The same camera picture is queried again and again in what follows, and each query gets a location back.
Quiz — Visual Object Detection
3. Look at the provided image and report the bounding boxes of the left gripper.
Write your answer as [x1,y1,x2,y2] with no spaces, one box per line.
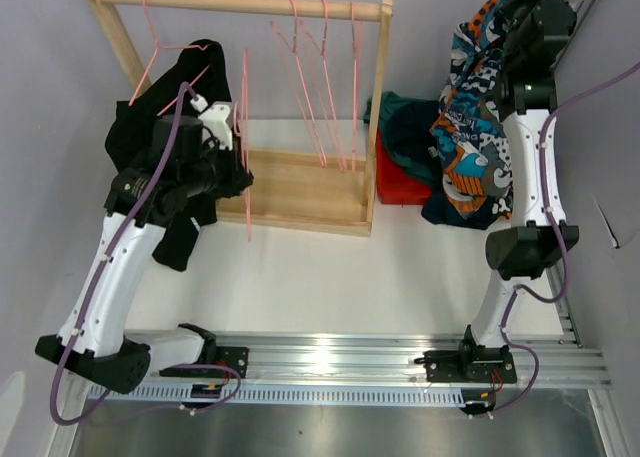
[181,136,253,199]

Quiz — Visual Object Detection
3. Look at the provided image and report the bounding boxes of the pink hanger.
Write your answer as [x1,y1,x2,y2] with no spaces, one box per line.
[301,0,346,171]
[235,48,252,241]
[128,0,211,107]
[271,0,327,168]
[350,1,362,172]

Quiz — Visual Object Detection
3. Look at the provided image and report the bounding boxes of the black shorts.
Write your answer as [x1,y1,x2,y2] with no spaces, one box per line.
[103,38,234,273]

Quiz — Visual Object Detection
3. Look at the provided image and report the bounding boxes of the blue orange patterned shorts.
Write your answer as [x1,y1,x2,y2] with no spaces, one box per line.
[430,0,513,230]

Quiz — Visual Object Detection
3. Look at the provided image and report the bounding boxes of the navy blue shorts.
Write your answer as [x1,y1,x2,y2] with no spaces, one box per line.
[376,100,512,230]

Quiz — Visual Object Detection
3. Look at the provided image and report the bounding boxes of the teal green shorts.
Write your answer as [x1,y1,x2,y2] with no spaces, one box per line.
[378,91,443,189]

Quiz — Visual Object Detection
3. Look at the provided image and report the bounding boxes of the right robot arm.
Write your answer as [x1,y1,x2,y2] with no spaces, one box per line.
[456,0,579,381]

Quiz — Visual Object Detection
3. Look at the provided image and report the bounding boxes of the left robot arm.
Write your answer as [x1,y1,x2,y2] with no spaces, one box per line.
[35,115,252,394]

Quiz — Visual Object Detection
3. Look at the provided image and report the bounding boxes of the wooden clothes rack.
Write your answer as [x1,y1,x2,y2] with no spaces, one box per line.
[88,0,393,236]

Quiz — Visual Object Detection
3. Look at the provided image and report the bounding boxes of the red plastic tray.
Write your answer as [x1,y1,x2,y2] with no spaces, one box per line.
[376,131,432,206]

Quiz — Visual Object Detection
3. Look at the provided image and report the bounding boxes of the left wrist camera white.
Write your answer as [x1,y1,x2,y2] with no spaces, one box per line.
[190,94,234,151]

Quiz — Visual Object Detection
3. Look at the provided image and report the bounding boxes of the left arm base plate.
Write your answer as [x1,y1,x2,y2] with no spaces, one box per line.
[159,346,249,379]

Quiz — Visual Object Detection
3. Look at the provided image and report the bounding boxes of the slotted cable duct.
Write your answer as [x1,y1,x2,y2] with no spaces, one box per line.
[109,382,465,408]

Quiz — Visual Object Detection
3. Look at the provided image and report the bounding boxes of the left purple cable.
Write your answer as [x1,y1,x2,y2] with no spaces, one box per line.
[48,80,201,426]

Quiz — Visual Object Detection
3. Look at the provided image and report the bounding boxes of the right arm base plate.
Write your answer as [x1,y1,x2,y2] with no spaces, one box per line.
[413,325,517,384]

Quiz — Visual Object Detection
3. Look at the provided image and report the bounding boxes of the aluminium rail frame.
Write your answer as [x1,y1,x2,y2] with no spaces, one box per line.
[49,206,631,457]

